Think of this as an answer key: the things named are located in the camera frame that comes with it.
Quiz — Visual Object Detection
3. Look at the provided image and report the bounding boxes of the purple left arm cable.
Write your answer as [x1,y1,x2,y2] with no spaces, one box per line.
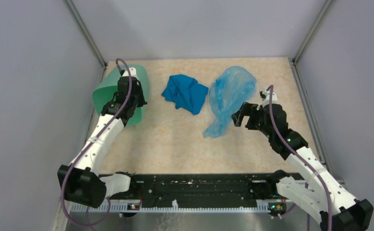
[60,58,133,229]

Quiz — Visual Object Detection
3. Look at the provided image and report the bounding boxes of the light blue translucent plastic bag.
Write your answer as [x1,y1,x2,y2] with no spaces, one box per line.
[203,66,257,138]

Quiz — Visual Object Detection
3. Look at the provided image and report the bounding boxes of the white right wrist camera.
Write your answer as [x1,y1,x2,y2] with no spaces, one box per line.
[260,90,278,106]

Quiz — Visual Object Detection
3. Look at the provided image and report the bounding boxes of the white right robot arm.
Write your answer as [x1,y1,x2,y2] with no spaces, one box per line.
[231,102,374,231]

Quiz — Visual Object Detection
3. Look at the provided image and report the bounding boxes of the left aluminium frame post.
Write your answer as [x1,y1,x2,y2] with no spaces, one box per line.
[62,0,107,68]

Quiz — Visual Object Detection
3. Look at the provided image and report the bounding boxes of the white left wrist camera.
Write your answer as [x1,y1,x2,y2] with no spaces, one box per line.
[121,68,138,78]

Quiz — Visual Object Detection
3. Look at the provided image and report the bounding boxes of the dark blue crumpled bag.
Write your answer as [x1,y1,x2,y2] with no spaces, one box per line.
[162,74,209,115]

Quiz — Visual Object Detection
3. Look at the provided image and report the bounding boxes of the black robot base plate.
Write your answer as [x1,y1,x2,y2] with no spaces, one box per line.
[111,173,283,209]

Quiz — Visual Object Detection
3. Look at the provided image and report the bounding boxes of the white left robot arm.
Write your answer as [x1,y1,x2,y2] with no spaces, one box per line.
[57,75,147,208]

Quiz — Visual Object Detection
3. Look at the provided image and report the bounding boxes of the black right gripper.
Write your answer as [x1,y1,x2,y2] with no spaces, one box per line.
[231,102,274,139]

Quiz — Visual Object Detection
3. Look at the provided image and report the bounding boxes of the green plastic trash bin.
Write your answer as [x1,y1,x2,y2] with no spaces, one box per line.
[92,64,150,126]

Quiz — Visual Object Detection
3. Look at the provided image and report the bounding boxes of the aluminium frame post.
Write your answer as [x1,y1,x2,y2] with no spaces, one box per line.
[62,0,107,68]
[292,0,336,66]

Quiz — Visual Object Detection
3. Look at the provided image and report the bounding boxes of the right aluminium frame post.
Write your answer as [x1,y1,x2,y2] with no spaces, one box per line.
[292,0,336,66]

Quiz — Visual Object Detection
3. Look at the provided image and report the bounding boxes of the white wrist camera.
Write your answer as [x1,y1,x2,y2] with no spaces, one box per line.
[260,90,278,106]
[121,68,138,78]

